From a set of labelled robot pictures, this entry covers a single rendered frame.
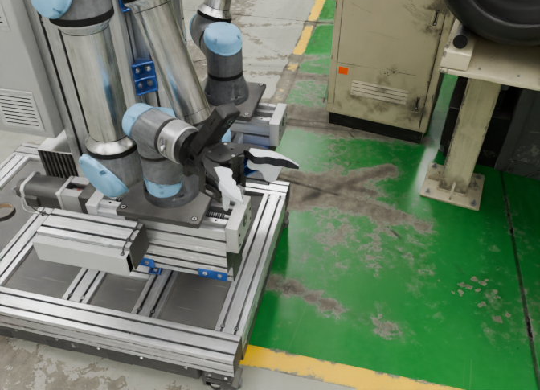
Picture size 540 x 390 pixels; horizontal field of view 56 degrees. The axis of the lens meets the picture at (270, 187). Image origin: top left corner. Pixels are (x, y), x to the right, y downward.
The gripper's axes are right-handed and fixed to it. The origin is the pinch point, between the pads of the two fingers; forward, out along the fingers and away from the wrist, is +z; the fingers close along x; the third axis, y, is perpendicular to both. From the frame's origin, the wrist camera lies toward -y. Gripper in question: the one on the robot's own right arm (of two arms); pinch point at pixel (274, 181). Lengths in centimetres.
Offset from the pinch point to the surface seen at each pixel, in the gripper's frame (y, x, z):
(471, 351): 96, -84, 33
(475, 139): 53, -154, -4
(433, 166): 82, -170, -22
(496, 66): 10, -120, 1
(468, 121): 45, -152, -9
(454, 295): 93, -104, 19
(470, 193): 83, -163, 0
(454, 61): 8, -108, -9
